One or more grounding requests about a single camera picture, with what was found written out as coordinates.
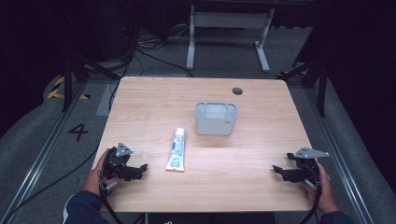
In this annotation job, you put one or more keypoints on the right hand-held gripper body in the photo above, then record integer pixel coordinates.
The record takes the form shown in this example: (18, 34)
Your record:
(306, 168)

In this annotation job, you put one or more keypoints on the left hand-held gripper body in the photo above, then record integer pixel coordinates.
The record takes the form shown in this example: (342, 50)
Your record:
(115, 161)

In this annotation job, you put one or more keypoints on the person's left hand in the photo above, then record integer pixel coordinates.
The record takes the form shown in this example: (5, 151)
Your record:
(93, 179)

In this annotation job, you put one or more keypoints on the person's right hand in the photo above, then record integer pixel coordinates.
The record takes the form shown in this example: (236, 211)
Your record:
(325, 194)

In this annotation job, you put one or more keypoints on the white toothpaste tube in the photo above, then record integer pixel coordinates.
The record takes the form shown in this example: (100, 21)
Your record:
(176, 149)

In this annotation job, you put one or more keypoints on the grey plastic container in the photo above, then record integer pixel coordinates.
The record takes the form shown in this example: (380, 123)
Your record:
(216, 119)

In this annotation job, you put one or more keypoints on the yellow black floor tape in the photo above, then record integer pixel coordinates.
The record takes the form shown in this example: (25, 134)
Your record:
(60, 91)

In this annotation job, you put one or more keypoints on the black tripod stand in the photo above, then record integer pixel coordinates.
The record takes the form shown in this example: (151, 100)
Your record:
(314, 77)
(70, 77)

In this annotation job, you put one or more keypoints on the dark round table grommet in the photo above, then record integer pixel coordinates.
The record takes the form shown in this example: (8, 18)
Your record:
(237, 91)

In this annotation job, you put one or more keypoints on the grey metal floor rail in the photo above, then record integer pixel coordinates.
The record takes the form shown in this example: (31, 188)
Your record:
(337, 158)
(34, 165)

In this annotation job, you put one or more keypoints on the white metal desk frame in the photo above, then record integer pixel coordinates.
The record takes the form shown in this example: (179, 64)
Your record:
(230, 20)

